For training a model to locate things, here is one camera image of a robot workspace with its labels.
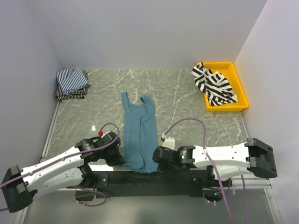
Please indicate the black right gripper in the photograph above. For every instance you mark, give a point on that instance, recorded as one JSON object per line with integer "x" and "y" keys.
{"x": 168, "y": 167}

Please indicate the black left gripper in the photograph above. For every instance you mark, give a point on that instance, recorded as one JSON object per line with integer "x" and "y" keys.
{"x": 117, "y": 159}

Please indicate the teal blue tank top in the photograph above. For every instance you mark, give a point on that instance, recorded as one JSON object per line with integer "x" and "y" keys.
{"x": 139, "y": 134}

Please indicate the black white striped top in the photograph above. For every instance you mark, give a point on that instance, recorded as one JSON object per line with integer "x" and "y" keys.
{"x": 214, "y": 85}

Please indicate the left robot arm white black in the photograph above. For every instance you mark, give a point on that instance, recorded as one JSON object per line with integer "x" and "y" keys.
{"x": 20, "y": 186}

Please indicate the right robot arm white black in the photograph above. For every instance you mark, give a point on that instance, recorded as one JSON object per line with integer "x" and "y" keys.
{"x": 253, "y": 156}

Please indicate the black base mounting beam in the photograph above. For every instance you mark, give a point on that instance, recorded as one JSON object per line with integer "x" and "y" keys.
{"x": 192, "y": 183}

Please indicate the dark striped folded top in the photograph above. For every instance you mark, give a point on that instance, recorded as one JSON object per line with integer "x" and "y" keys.
{"x": 80, "y": 93}

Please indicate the blue white striped folded top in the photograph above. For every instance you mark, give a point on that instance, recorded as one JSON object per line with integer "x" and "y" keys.
{"x": 71, "y": 80}

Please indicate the yellow plastic tray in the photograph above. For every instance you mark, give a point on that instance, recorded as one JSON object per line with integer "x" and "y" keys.
{"x": 228, "y": 70}

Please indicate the aluminium extrusion rail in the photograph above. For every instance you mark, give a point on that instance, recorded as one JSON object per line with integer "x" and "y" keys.
{"x": 251, "y": 183}

